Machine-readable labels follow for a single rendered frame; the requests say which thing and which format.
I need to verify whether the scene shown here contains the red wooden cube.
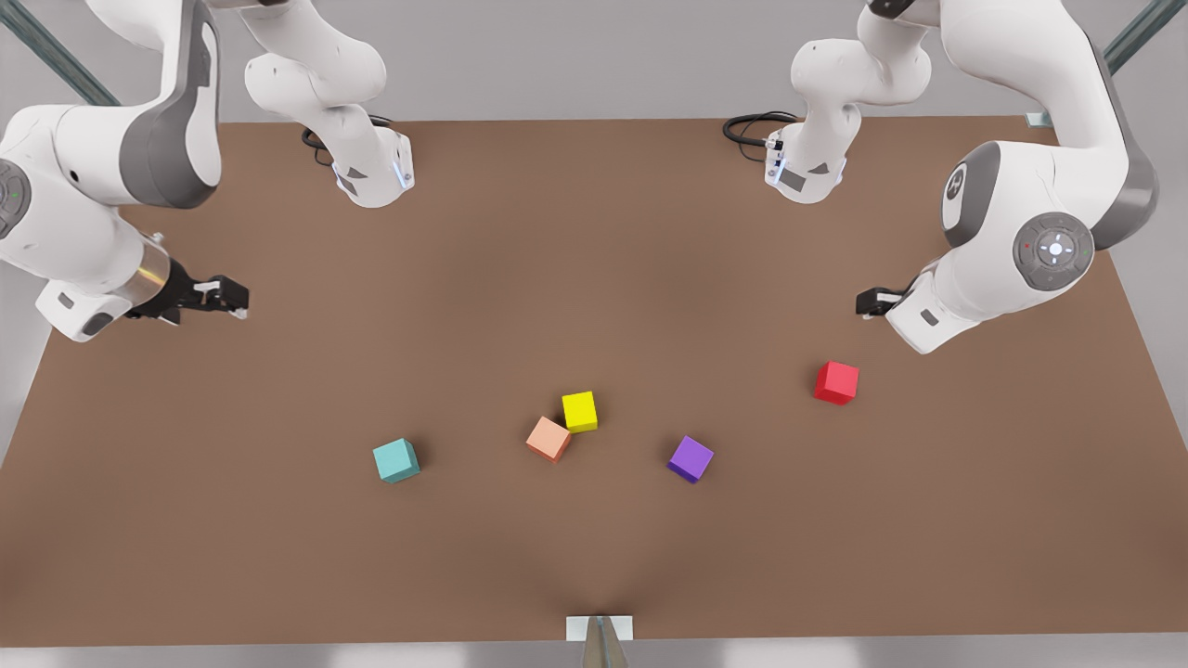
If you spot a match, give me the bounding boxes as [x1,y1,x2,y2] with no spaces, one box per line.
[814,361,860,406]

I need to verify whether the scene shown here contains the purple wooden cube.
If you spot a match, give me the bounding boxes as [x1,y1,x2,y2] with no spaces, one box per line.
[666,435,716,485]

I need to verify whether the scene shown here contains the teal blue wooden cube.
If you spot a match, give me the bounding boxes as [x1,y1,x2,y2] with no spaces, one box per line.
[372,438,421,484]

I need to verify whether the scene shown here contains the yellow wooden cube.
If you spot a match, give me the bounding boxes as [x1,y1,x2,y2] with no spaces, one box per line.
[562,391,600,434]

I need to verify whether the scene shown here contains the orange wooden cube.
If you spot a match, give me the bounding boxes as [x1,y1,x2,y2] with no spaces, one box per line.
[525,416,573,464]

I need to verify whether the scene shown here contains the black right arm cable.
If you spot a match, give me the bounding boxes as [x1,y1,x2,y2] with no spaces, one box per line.
[302,115,394,169]

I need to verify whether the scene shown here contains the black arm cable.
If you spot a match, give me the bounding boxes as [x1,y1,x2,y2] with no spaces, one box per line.
[723,111,803,165]
[302,115,394,169]

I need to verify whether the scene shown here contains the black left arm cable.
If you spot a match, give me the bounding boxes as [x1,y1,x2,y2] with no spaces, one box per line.
[723,111,803,165]

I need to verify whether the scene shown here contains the silver frame post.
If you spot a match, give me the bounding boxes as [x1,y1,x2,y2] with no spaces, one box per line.
[566,615,635,668]
[0,0,122,108]
[1027,0,1188,129]

